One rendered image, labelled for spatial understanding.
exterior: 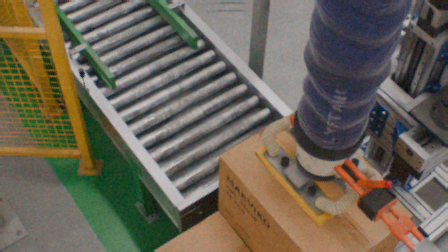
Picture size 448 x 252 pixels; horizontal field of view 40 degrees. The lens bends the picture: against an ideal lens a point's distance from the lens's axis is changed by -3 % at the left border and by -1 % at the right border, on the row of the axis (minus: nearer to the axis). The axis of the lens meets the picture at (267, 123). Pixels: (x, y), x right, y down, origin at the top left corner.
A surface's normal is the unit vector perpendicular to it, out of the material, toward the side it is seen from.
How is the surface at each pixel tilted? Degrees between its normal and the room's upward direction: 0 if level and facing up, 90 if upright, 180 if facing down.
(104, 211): 0
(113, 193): 0
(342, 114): 70
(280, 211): 0
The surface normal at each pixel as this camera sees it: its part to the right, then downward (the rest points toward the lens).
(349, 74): -0.21, 0.88
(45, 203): 0.07, -0.60
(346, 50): -0.21, 0.57
